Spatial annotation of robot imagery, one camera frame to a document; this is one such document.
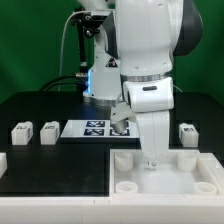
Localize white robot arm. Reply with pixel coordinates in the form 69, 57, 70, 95
77, 0, 202, 169

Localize black camera on pole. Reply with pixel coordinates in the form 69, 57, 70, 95
71, 9, 117, 67

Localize white front and right fence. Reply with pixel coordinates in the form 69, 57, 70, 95
0, 152, 224, 224

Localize grey cable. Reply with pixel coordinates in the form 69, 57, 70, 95
58, 10, 88, 92

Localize white marker plate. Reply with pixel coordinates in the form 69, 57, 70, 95
61, 120, 139, 139

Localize white square tabletop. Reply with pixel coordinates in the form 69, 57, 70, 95
110, 150, 224, 196

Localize white left obstacle block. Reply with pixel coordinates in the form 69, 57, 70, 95
0, 153, 7, 179

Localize black cables at base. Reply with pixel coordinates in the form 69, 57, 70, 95
39, 72, 90, 92

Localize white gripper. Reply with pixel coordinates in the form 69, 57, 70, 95
136, 110, 170, 170

